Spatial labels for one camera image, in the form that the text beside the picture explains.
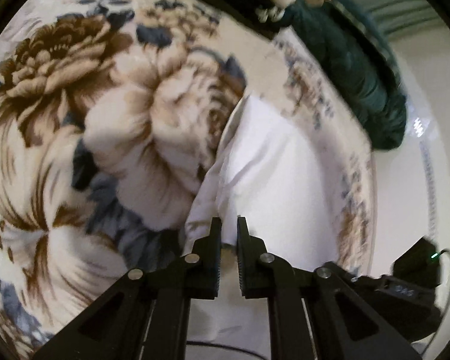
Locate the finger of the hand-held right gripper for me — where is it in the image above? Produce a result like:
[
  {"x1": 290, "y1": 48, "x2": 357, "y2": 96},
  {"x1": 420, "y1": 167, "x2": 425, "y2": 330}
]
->
[{"x1": 324, "y1": 260, "x2": 384, "y2": 292}]

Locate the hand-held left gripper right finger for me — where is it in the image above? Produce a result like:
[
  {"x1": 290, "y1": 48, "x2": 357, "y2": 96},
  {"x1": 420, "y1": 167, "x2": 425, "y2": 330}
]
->
[{"x1": 236, "y1": 215, "x2": 424, "y2": 360}]

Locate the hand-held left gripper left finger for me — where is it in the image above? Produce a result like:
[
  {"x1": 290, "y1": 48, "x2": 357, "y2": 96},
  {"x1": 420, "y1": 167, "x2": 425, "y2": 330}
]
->
[{"x1": 33, "y1": 216, "x2": 223, "y2": 360}]

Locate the white t-shirt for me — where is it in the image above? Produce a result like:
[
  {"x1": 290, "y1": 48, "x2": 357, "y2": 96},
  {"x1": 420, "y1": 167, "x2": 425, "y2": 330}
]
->
[{"x1": 184, "y1": 94, "x2": 346, "y2": 360}]

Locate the white headboard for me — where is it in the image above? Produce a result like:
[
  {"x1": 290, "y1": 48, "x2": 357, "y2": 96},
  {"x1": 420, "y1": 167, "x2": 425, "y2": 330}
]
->
[{"x1": 370, "y1": 34, "x2": 450, "y2": 282}]

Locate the floral blanket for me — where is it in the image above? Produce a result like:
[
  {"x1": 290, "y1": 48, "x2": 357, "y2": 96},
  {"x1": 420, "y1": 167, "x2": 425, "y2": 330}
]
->
[{"x1": 0, "y1": 0, "x2": 377, "y2": 360}]

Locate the dark green quilt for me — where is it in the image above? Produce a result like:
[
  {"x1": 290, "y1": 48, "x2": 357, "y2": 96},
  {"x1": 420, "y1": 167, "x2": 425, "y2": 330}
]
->
[{"x1": 281, "y1": 0, "x2": 409, "y2": 151}]

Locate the wide green curtain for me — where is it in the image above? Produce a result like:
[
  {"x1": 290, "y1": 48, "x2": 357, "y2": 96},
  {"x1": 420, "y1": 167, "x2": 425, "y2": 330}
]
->
[{"x1": 330, "y1": 0, "x2": 450, "y2": 40}]

